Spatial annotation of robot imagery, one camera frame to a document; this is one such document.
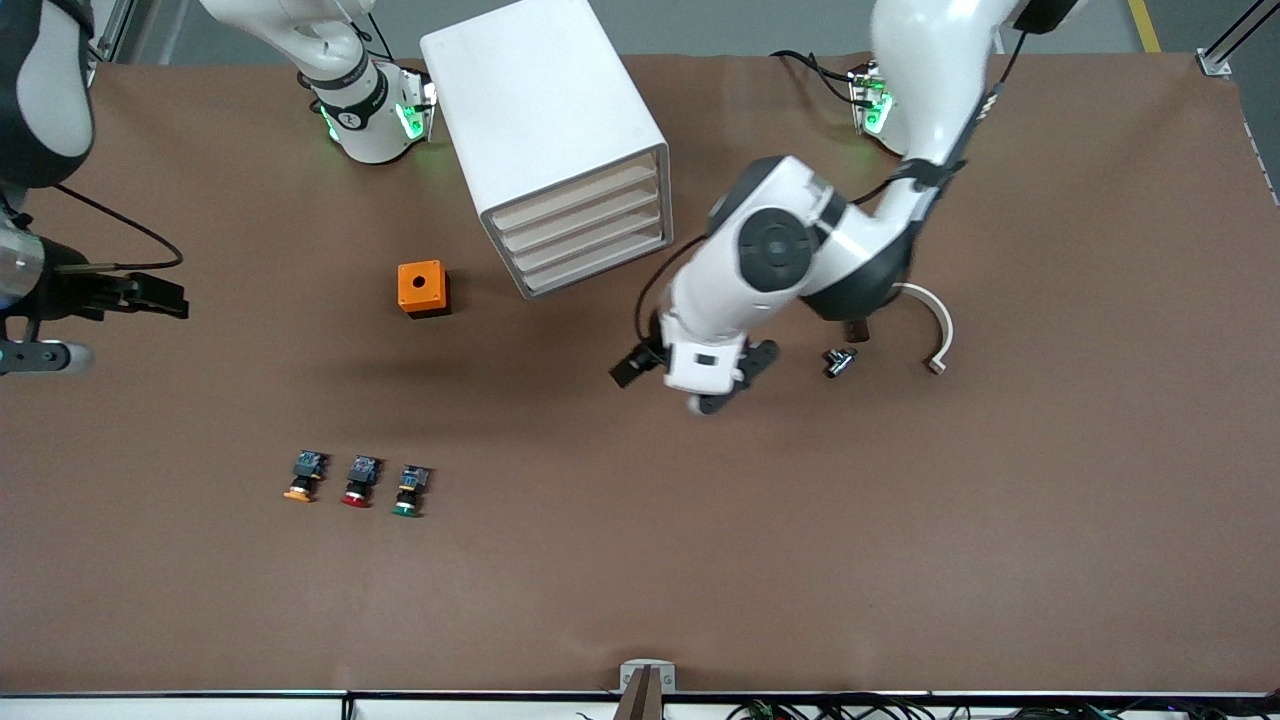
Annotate green push button switch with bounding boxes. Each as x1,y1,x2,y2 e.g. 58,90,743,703
391,464,433,519

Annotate brown table cover sheet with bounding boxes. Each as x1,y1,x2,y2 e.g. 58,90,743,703
0,50,1280,693

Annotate white curved plastic bracket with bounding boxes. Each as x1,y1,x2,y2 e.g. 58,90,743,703
895,283,955,376

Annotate orange push button switch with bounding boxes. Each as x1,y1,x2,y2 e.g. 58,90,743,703
283,450,329,503

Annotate aluminium frame profile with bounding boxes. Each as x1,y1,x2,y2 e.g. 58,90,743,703
1197,0,1280,77
85,0,136,71

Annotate orange button enclosure box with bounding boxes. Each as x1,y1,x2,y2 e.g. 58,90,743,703
397,260,452,319

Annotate red push button switch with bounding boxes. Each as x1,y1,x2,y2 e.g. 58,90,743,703
341,455,385,509

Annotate grey metal mount bracket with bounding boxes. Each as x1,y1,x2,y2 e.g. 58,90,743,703
620,660,676,693

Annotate brown camera post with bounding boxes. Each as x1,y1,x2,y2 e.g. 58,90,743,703
615,668,666,720

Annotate black cable bundle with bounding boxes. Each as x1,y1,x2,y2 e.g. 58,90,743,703
575,695,1280,720

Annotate black table edge rail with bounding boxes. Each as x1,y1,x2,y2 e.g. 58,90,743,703
0,688,1280,701

